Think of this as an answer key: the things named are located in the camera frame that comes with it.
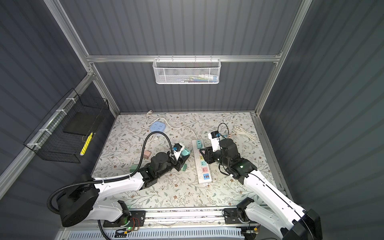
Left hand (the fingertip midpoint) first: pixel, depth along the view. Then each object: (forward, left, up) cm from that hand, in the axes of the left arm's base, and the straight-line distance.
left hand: (186, 152), depth 80 cm
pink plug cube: (+8, +26, -13) cm, 30 cm away
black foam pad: (+12, +53, +14) cm, 56 cm away
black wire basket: (+6, +59, +12) cm, 61 cm away
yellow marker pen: (+1, +48, +11) cm, 49 cm away
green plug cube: (0, +33, -15) cm, 37 cm away
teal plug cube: (+11, -8, -8) cm, 16 cm away
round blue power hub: (+31, +21, -12) cm, 40 cm away
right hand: (-2, -9, +5) cm, 11 cm away
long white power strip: (-4, -9, -12) cm, 16 cm away
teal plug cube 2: (-1, 0, +3) cm, 3 cm away
